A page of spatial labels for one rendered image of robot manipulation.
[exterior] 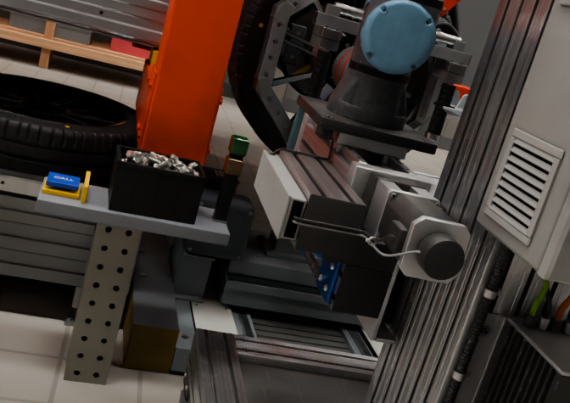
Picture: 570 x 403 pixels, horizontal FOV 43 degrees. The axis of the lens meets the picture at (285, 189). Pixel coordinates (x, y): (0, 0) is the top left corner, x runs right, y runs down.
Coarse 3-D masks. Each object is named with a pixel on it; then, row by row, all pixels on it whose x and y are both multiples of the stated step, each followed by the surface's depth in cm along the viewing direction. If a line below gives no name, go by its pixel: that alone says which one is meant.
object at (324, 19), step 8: (320, 16) 174; (328, 16) 174; (320, 24) 175; (328, 24) 175; (336, 24) 175; (344, 24) 176; (352, 24) 176; (352, 32) 177; (440, 48) 183; (448, 48) 183; (440, 56) 183; (448, 56) 184; (456, 56) 184; (464, 56) 185; (464, 64) 186
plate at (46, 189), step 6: (48, 186) 162; (42, 192) 160; (48, 192) 160; (54, 192) 160; (60, 192) 160; (66, 192) 161; (72, 192) 162; (78, 192) 163; (72, 198) 161; (78, 198) 162
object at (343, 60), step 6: (348, 48) 199; (342, 54) 198; (348, 54) 195; (336, 60) 200; (342, 60) 195; (348, 60) 191; (336, 66) 198; (342, 66) 193; (336, 72) 197; (342, 72) 192; (336, 78) 198; (336, 84) 201
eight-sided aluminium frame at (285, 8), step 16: (288, 0) 190; (304, 0) 191; (272, 16) 192; (288, 16) 191; (272, 32) 192; (272, 48) 193; (272, 64) 195; (256, 80) 197; (272, 80) 196; (432, 80) 210; (272, 96) 197; (432, 96) 207; (272, 112) 199; (432, 112) 208; (288, 128) 201; (416, 128) 209
